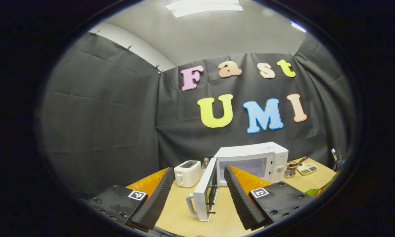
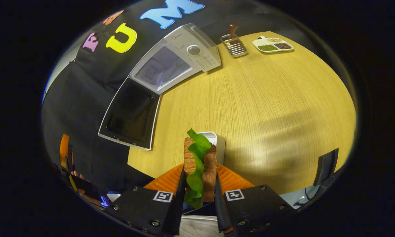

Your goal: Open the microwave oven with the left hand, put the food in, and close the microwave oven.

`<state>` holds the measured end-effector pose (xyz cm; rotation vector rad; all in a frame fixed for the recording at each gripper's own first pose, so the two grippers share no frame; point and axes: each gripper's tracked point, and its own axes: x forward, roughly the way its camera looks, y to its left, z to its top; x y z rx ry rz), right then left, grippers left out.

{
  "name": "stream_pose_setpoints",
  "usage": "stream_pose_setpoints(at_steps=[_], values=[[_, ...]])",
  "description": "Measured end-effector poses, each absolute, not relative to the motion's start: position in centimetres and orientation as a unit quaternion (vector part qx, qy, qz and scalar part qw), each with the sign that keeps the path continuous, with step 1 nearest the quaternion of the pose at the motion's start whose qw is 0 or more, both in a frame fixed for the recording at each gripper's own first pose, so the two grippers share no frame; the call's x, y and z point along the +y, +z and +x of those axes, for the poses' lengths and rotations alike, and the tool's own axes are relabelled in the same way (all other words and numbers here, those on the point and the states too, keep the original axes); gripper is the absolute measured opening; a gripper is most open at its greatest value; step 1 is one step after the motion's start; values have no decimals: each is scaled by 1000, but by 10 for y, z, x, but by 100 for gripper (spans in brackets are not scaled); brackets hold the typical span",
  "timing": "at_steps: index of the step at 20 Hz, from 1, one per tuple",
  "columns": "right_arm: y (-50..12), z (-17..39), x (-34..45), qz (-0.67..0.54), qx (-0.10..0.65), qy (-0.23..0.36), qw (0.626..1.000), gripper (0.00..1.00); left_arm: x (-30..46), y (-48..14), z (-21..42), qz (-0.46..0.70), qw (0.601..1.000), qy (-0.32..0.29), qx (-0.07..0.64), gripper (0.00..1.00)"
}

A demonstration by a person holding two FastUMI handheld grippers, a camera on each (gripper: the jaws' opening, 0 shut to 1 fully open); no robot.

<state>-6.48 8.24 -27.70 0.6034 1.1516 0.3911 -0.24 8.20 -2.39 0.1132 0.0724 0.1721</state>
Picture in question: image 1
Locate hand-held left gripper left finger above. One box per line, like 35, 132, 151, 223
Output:
85, 167, 175, 231

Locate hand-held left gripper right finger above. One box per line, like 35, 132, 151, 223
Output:
224, 165, 313, 231

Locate white microwave oven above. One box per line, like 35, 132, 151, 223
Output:
186, 142, 289, 222

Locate white divided dish with grains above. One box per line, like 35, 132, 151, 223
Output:
297, 163, 318, 175

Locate white toaster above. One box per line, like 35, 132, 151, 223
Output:
174, 160, 203, 188

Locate metal utensil holder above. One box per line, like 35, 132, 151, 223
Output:
285, 157, 308, 178

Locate black backdrop cloth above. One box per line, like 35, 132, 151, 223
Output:
39, 31, 356, 198

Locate small ceiling light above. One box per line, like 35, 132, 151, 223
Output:
290, 20, 306, 33

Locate large ceiling light panel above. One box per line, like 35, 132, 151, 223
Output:
165, 0, 243, 18

